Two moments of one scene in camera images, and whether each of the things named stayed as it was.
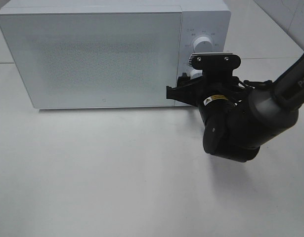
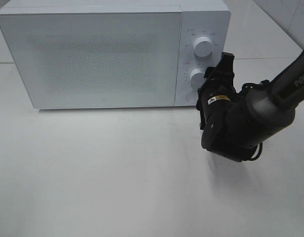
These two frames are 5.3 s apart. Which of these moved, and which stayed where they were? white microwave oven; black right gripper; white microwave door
Moved: black right gripper
Stayed: white microwave door; white microwave oven
